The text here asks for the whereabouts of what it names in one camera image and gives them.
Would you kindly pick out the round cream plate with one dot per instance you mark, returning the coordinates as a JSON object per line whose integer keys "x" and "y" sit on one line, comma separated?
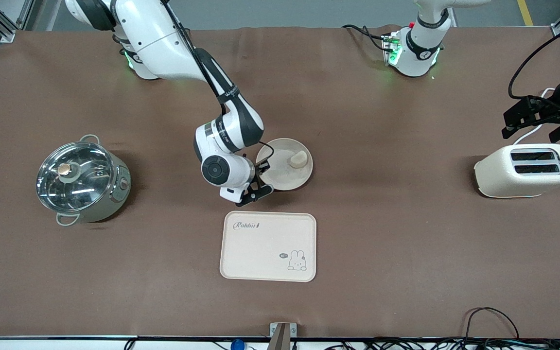
{"x": 280, "y": 180}

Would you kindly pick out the small cream bun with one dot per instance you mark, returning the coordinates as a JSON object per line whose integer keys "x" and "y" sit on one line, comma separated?
{"x": 298, "y": 159}

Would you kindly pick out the grey metal camera bracket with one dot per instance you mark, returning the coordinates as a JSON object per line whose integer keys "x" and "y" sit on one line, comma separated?
{"x": 282, "y": 335}

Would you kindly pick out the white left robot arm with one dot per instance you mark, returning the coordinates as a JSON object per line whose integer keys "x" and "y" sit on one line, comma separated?
{"x": 421, "y": 48}

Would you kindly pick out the cream rabbit print tray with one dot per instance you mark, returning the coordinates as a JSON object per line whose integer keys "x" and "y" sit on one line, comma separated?
{"x": 260, "y": 253}

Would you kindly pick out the blue round cap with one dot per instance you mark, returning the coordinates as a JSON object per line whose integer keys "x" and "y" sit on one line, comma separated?
{"x": 237, "y": 345}

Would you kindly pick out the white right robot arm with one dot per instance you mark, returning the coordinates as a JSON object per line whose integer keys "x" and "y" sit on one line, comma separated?
{"x": 163, "y": 48}

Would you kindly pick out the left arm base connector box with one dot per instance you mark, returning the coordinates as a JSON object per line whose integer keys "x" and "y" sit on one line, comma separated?
{"x": 391, "y": 48}

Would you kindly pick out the cream two-slot toaster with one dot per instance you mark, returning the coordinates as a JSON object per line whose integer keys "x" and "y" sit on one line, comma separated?
{"x": 503, "y": 177}

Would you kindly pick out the brown table mat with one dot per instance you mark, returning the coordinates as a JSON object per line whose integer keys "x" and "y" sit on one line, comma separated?
{"x": 163, "y": 291}

